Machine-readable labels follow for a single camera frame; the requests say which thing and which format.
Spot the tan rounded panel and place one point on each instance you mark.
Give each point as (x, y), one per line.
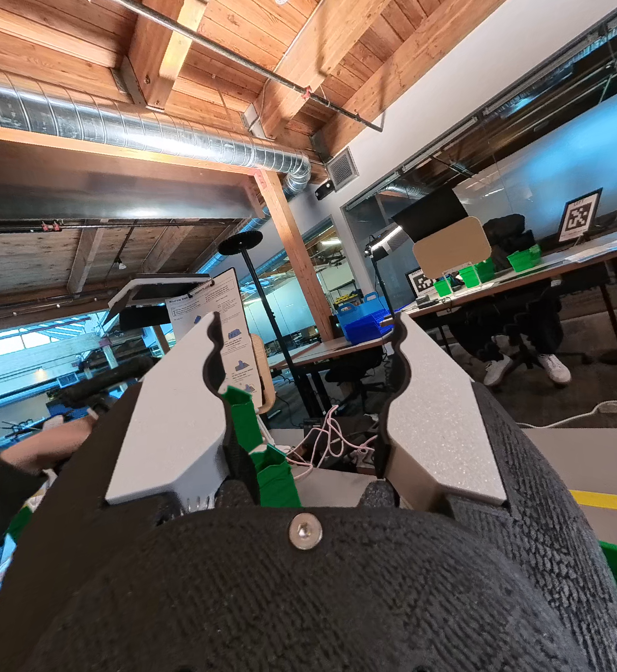
(453, 246)

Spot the blue plastic bin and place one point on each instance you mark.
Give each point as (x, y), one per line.
(369, 328)

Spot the long wooden desk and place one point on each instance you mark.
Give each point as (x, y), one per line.
(550, 270)

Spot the studio light on stand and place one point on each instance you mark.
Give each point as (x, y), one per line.
(387, 241)

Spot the printed instruction sheet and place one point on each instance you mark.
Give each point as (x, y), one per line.
(219, 299)

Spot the wall vent grille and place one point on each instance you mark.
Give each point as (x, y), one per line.
(341, 168)

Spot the wooden office desk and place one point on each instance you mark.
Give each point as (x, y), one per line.
(329, 349)

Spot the black sprinkler pipe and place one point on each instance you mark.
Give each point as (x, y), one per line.
(235, 59)

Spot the wooden support post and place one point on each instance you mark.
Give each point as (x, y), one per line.
(293, 246)

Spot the white tilted monitor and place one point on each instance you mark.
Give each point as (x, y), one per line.
(151, 286)

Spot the fiducial tag sign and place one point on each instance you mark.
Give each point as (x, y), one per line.
(580, 215)
(421, 282)

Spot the yellow tape strip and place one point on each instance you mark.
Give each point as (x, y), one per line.
(607, 501)

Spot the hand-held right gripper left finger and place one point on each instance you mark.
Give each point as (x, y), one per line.
(177, 425)

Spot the silver air duct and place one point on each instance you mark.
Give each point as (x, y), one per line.
(130, 134)

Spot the instruction sheet on stand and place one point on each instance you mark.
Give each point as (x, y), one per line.
(264, 372)

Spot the black floor lamp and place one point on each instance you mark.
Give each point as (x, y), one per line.
(240, 242)

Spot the white paper sheets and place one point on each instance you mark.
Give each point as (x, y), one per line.
(607, 246)

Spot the black office chair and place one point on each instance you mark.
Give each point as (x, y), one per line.
(355, 370)

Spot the small green bin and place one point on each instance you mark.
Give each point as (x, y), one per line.
(443, 287)
(487, 267)
(523, 259)
(469, 276)

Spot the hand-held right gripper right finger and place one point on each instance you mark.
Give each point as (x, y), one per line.
(439, 435)

